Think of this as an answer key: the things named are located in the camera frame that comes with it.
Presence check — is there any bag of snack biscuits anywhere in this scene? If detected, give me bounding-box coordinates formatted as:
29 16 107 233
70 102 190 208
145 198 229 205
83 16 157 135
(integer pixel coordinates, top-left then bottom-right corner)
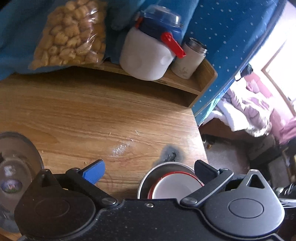
29 1 107 70

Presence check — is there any wooden desk shelf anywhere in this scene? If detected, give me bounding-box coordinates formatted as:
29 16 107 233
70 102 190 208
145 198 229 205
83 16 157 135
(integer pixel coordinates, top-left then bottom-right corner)
76 59 218 109

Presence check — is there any large steel bowl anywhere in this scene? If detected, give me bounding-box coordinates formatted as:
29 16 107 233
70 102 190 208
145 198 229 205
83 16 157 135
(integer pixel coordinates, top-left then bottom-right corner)
137 162 203 201

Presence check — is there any light blue cloth cover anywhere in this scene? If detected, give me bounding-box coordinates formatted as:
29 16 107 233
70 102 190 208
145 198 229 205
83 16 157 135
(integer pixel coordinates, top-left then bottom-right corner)
1 1 198 79

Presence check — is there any pink white bedding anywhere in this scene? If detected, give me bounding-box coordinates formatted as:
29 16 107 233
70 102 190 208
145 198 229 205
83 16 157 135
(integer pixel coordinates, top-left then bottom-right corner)
199 73 295 144

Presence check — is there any dark blue dotted curtain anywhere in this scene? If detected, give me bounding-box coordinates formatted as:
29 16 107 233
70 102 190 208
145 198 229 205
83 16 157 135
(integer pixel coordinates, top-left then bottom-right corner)
186 0 287 126

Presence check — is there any white jug blue lid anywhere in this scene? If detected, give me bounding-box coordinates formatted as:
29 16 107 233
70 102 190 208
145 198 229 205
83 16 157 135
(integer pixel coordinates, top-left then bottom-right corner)
119 4 186 81

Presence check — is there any white steel thermos cup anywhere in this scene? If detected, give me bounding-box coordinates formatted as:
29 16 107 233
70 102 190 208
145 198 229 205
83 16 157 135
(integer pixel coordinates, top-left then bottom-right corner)
171 37 207 79

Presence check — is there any large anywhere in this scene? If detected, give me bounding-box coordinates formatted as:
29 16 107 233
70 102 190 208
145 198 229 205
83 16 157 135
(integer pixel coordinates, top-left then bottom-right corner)
0 132 44 233

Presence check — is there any white ceramic bowl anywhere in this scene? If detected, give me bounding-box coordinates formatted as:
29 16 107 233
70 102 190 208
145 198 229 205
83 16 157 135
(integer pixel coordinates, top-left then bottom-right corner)
147 171 204 202

